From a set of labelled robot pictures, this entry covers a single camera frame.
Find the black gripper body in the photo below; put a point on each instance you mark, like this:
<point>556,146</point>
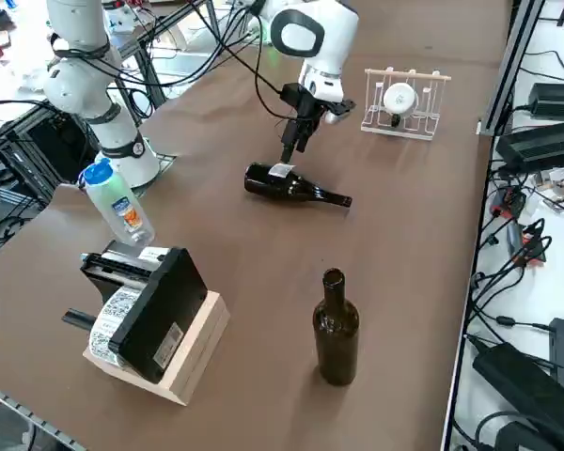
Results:
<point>310,108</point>

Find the small white label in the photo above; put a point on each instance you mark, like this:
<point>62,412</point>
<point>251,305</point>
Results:
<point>282,170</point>

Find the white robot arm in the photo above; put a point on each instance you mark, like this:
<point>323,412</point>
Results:
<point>122,136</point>

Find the dark glass bottle lying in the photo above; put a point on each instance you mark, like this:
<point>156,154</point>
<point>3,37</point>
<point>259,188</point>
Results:
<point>268,183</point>

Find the clear plastic bottle blue cap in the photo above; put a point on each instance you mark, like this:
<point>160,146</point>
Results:
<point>122,206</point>

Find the black label dispenser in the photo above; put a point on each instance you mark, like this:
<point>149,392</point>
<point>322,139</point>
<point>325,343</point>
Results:
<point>164,300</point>

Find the dark glass bottle standing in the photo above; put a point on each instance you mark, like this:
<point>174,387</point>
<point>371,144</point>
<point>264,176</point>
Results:
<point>336,343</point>

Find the printed label strip roll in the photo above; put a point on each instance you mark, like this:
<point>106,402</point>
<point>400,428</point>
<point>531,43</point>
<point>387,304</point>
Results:
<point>115,305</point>

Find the white cup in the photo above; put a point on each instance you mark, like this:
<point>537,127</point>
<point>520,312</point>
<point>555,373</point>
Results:
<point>399,98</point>

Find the black power brick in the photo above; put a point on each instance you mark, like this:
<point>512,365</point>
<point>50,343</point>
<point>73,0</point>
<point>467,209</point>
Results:
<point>531,390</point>
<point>557,99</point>
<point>540,145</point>

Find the light wooden block base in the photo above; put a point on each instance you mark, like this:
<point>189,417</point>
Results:
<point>192,362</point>

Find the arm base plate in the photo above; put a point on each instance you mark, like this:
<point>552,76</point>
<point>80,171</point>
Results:
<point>167,162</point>

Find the aluminium frame rail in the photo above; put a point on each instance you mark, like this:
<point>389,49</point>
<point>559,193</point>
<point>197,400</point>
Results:
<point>510,70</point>

